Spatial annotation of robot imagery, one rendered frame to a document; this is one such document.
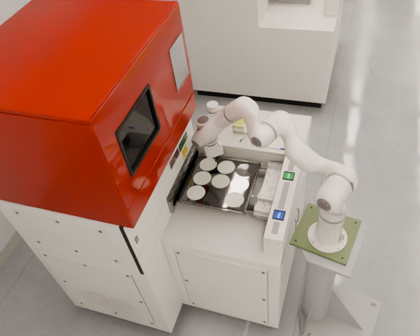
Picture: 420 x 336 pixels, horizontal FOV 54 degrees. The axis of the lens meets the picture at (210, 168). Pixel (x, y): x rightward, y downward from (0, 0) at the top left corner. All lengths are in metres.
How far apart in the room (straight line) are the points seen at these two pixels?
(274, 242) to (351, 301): 1.06
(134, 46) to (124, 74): 0.17
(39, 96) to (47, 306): 1.97
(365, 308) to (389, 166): 1.29
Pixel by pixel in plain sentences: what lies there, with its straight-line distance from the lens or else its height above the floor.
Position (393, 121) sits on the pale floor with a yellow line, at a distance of 4.12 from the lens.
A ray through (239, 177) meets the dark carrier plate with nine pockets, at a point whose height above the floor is 0.90.
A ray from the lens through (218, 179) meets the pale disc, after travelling 2.30.
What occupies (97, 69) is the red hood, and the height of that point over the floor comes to 1.82.
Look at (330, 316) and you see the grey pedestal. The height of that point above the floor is 0.02.
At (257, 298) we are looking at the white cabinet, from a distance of 2.42.
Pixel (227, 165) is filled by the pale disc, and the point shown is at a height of 0.90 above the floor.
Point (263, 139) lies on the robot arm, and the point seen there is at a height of 1.39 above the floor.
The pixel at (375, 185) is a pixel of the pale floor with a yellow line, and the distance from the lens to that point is 3.54.
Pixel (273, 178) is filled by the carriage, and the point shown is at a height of 0.88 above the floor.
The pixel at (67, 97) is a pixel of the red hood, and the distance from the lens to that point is 1.50.
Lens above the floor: 2.62
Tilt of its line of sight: 47 degrees down
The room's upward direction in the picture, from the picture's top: 9 degrees counter-clockwise
